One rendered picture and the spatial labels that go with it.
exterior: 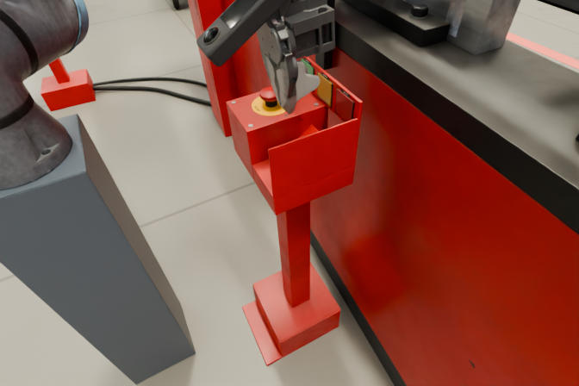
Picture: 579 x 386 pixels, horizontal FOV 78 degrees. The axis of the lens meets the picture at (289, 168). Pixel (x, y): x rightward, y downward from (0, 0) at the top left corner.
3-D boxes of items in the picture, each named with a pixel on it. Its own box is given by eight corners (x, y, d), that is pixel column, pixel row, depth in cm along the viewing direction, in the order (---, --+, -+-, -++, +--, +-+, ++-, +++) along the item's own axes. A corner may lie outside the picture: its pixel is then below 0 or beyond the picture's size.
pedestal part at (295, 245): (283, 291, 109) (270, 162, 72) (301, 283, 111) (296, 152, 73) (292, 308, 105) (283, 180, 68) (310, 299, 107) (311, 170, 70)
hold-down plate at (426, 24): (331, -6, 78) (332, -21, 76) (352, -10, 80) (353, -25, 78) (420, 47, 58) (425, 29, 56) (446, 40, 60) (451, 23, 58)
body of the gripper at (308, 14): (336, 54, 48) (334, -47, 39) (279, 76, 46) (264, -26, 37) (308, 34, 53) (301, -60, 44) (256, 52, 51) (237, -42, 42)
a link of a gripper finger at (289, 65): (301, 100, 49) (295, 39, 43) (292, 103, 49) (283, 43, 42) (286, 84, 52) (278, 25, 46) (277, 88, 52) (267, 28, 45)
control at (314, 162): (234, 150, 75) (220, 71, 62) (301, 127, 80) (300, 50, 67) (275, 215, 62) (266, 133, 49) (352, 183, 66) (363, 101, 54)
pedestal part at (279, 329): (242, 308, 118) (237, 290, 110) (308, 276, 126) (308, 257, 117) (266, 366, 105) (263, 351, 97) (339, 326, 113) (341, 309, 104)
